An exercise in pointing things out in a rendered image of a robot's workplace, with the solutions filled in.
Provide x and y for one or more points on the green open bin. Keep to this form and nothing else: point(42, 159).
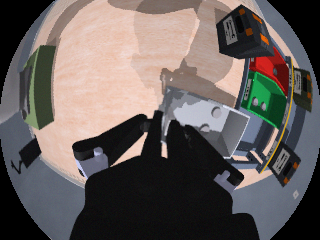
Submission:
point(268, 92)

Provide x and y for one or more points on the red open bin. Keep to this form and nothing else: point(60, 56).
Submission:
point(267, 64)

